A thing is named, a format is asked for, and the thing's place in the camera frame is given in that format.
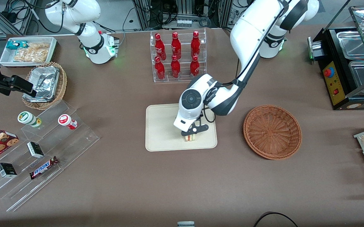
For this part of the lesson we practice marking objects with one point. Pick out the triangular sandwich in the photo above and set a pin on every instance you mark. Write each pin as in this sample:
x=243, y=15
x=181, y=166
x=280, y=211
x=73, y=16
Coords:
x=190, y=138

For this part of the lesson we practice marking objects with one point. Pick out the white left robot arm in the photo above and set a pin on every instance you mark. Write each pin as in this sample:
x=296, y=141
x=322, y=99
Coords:
x=248, y=28

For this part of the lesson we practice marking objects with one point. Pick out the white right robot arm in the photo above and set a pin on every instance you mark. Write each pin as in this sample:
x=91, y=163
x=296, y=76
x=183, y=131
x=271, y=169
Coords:
x=95, y=47

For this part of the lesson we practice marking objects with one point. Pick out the beige rectangular tray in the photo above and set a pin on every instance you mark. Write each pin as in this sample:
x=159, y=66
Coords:
x=163, y=129

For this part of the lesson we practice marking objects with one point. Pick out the oval tan wicker basket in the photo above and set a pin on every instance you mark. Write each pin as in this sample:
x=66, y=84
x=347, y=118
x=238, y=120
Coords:
x=62, y=83

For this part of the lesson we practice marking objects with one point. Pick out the round brown wicker basket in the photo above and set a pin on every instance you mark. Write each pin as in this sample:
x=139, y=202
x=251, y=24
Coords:
x=272, y=132

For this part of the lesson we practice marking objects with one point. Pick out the white rectangular bin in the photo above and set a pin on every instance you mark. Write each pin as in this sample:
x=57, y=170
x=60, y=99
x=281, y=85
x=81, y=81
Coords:
x=6, y=58

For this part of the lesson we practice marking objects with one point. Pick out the aluminium foil container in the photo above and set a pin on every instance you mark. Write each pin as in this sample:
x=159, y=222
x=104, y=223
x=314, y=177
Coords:
x=44, y=82

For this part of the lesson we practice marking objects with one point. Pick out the green lid snack cup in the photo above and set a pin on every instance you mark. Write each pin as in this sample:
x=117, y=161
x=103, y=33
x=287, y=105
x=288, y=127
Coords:
x=27, y=118

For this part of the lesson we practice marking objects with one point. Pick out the clear bag of chips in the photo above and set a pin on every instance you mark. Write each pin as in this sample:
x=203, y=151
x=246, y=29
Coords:
x=32, y=53

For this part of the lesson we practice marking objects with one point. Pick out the teal snack packet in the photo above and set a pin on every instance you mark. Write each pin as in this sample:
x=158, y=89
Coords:
x=14, y=44

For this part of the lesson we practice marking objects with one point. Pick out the clear acrylic bottle rack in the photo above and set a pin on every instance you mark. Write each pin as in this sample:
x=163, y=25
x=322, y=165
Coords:
x=185, y=77

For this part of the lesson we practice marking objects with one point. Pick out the red cola bottle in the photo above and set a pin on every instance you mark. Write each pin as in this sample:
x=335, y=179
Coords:
x=176, y=46
x=160, y=47
x=195, y=44
x=195, y=68
x=160, y=70
x=175, y=68

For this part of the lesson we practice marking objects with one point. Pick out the red lid snack cup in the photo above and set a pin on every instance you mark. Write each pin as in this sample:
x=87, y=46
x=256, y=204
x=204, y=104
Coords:
x=67, y=121

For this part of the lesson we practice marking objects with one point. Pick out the small black carton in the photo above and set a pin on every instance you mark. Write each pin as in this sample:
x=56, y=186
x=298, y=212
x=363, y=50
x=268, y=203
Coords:
x=7, y=170
x=35, y=149

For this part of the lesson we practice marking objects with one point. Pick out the clear acrylic stepped display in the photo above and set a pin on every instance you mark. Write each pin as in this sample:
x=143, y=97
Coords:
x=62, y=148

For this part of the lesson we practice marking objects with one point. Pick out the snickers chocolate bar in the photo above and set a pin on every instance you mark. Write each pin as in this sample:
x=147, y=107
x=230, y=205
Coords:
x=43, y=168

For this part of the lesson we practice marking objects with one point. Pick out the grey device at table edge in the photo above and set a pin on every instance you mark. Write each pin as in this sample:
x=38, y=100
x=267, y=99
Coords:
x=185, y=224

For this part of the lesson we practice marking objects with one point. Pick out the grey power strip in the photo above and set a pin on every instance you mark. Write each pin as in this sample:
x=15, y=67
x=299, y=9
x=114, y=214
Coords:
x=184, y=23

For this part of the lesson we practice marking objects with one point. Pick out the black hot food warmer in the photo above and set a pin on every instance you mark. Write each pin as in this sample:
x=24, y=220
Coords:
x=335, y=82

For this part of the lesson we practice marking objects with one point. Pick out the aluminium frame rail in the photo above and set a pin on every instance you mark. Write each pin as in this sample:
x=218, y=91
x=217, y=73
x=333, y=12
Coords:
x=10, y=23

